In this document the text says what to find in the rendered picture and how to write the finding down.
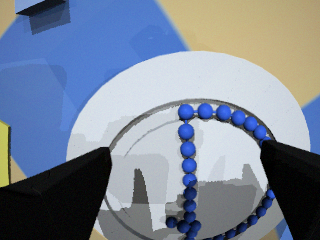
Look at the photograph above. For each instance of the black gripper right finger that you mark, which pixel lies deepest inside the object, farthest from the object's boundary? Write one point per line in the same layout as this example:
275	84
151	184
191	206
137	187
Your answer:
294	176

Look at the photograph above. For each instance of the white round bead board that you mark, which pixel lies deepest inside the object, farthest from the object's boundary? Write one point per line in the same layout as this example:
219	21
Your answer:
135	116

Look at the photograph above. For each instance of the yellow flat rectangular pad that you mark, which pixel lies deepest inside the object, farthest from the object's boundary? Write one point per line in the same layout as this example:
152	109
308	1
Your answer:
4	154

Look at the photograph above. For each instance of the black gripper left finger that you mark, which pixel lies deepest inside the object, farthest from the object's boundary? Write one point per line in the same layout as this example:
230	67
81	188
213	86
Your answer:
61	203

